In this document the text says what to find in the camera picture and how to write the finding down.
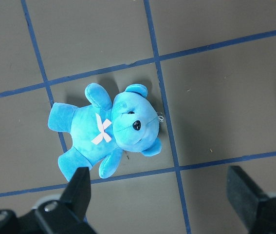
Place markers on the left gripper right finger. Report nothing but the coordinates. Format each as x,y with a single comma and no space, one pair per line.
255,208

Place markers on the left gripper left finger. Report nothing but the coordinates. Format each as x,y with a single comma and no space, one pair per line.
62,216

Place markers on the blue teddy bear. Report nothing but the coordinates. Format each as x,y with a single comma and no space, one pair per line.
104,129

